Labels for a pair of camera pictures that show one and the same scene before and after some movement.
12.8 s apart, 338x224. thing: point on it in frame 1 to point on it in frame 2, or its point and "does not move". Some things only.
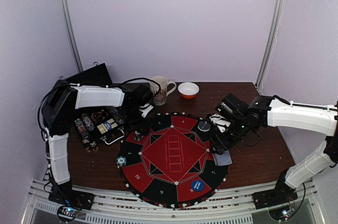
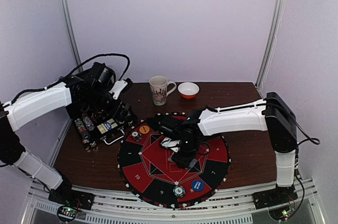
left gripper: [142, 127] to [121, 116]
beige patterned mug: [160, 99] does not move
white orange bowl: [188, 90] does not move
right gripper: [216, 141] to [182, 160]
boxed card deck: [104, 127] does not move
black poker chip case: [103, 124] does not move
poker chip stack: [137, 137] does not move
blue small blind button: [197, 185] does not move
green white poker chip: [121, 161] to [179, 191]
